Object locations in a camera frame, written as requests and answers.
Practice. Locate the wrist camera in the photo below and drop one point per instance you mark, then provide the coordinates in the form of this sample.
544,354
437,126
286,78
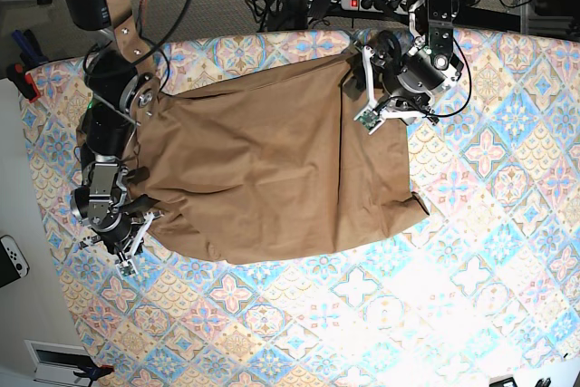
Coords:
370,120
126,267

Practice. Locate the brown t-shirt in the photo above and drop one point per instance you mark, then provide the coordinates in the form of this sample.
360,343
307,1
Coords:
272,166

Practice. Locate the orange and black clamp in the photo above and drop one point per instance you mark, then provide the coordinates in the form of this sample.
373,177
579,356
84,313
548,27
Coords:
93,372

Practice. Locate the white power strip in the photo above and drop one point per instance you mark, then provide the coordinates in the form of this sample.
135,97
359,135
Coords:
368,6

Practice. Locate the game console with white controller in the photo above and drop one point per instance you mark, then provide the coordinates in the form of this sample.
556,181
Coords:
13,265

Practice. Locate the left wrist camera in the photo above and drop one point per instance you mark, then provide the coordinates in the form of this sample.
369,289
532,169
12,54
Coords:
370,120

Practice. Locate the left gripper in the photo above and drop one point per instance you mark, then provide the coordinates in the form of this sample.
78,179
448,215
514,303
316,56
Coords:
404,95

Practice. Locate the white vent box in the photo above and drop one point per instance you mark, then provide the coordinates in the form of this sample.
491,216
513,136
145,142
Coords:
55,364

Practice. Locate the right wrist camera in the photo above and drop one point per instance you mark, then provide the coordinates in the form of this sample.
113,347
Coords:
126,267

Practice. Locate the red and black clamp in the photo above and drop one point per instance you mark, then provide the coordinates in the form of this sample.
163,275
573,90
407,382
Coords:
23,81

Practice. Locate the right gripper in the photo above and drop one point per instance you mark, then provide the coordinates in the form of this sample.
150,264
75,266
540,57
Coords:
121,233

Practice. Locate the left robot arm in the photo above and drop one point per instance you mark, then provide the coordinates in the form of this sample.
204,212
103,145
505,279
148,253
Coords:
430,23

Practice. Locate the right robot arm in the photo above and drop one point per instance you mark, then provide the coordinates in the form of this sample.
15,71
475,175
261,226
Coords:
121,73

